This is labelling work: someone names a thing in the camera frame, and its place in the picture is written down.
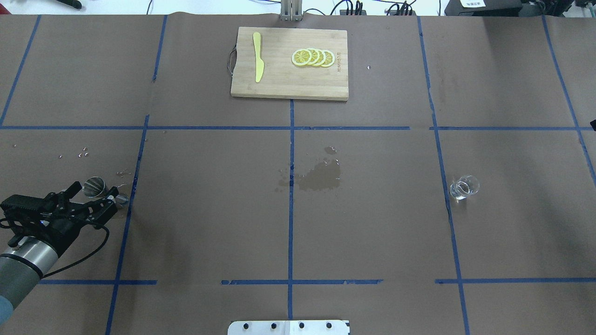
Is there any lemon slice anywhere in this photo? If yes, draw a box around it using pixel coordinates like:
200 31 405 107
290 47 336 68

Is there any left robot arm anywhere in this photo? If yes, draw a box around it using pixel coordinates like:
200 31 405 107
0 181 119 323

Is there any wooden cutting board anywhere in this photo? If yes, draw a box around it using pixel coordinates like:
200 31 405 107
230 26 349 101

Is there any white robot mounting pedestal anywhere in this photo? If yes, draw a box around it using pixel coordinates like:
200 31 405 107
227 320 351 335

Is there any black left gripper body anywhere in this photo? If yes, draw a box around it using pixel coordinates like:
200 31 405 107
1 192 93 242

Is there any yellow plastic knife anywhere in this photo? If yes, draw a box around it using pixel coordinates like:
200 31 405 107
252 32 264 83

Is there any aluminium frame post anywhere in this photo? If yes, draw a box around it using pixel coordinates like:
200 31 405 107
279 0 304 22

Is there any glass measuring cup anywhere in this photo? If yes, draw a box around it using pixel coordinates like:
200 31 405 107
449 174 480 201

